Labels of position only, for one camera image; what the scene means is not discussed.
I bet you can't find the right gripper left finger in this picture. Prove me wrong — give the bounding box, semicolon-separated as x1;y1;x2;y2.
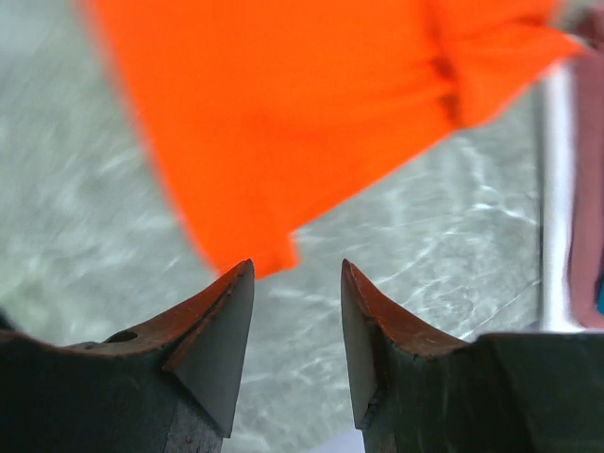
1;260;254;452

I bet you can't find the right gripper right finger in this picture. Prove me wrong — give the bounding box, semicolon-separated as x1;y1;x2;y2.
341;261;603;453

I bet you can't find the orange t shirt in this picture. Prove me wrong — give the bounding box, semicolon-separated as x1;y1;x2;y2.
82;1;579;277

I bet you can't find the white folded t shirt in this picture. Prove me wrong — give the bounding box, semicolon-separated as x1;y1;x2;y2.
541;63;581;332

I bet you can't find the blue folded t shirt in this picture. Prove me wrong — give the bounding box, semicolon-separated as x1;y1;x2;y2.
596;278;604;315

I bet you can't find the pink folded t shirt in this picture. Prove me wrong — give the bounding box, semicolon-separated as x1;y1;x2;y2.
568;3;603;329

